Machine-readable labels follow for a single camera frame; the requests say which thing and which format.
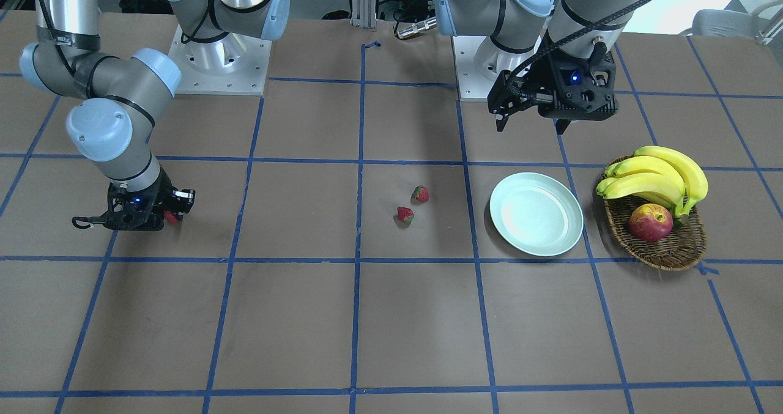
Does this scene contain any yellow banana bunch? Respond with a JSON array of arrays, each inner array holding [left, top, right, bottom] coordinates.
[[595, 146, 708, 219]]

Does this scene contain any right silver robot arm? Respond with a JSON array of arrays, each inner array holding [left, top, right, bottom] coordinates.
[[19, 0, 291, 231]]

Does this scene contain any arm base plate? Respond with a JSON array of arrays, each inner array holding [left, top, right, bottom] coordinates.
[[452, 35, 541, 102], [168, 27, 272, 97]]

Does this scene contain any pale green plate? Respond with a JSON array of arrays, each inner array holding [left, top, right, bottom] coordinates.
[[489, 172, 584, 256]]

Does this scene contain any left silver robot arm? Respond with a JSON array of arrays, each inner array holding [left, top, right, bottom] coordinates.
[[434, 0, 651, 135]]

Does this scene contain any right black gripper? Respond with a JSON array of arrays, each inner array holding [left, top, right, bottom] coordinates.
[[104, 169, 196, 231]]

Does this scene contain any red yellow apple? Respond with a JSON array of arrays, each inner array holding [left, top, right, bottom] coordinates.
[[627, 203, 674, 242]]

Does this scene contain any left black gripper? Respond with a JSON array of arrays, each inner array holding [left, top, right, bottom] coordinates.
[[487, 51, 618, 136]]

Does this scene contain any silver metal connector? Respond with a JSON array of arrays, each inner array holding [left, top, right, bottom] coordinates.
[[394, 17, 438, 41]]

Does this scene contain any brown wicker basket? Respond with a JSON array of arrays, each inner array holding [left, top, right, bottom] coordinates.
[[599, 196, 707, 271]]

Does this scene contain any red strawberry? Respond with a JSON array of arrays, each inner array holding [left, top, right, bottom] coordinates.
[[411, 185, 430, 203], [396, 207, 415, 225], [163, 210, 182, 224]]

